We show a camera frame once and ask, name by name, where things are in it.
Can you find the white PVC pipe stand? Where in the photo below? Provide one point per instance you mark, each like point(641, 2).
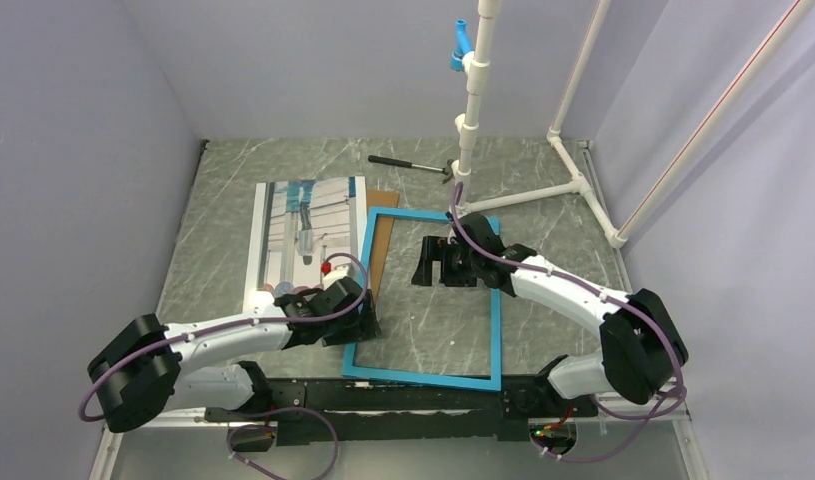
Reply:
point(477, 64)

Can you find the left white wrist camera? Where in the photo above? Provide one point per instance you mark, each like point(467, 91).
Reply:
point(334, 272)

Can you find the blue wooden picture frame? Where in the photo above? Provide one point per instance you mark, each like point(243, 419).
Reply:
point(492, 383)

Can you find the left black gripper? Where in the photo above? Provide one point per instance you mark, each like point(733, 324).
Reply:
point(363, 327)

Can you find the blue pipe fitting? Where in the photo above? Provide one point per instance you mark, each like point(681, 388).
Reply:
point(462, 46)

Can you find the brown cardboard backing board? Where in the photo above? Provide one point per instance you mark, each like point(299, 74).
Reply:
point(382, 234)

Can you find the black handled hammer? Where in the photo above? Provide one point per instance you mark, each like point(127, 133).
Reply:
point(446, 171)

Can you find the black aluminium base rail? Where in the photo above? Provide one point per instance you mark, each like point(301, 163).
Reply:
point(310, 410)

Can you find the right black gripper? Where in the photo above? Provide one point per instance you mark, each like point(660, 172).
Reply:
point(437, 249)

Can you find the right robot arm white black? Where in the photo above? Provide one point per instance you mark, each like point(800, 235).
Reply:
point(641, 354)

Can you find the printed photo with white border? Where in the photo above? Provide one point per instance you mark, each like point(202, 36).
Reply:
point(295, 226)

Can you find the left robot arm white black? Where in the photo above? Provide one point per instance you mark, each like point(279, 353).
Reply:
point(150, 368)

